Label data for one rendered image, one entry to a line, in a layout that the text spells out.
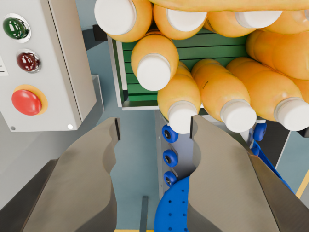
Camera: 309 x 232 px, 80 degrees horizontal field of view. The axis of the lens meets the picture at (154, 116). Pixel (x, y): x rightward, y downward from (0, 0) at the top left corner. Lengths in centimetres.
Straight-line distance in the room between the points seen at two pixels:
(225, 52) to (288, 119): 22
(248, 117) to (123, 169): 170
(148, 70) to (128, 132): 141
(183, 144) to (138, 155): 128
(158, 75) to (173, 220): 32
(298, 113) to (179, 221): 30
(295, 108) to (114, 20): 24
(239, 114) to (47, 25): 25
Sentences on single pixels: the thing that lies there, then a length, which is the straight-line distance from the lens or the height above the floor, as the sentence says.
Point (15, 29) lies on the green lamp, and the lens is 26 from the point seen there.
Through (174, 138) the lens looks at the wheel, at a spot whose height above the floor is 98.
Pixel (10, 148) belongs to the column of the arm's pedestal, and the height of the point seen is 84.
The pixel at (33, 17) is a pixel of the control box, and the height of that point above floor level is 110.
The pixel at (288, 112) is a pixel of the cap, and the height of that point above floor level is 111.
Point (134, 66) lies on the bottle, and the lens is 26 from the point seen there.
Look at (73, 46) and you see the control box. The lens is 30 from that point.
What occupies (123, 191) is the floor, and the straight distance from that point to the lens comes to 214.
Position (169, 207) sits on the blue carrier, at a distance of 46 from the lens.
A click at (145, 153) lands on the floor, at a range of 174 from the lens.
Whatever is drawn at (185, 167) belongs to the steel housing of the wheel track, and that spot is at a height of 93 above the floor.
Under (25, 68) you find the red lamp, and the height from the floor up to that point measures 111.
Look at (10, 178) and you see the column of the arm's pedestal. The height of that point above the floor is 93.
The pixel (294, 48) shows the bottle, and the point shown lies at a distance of 33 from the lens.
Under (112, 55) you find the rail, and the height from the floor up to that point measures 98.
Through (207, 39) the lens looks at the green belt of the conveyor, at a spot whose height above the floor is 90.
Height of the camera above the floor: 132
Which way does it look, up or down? 61 degrees down
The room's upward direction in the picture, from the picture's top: 177 degrees counter-clockwise
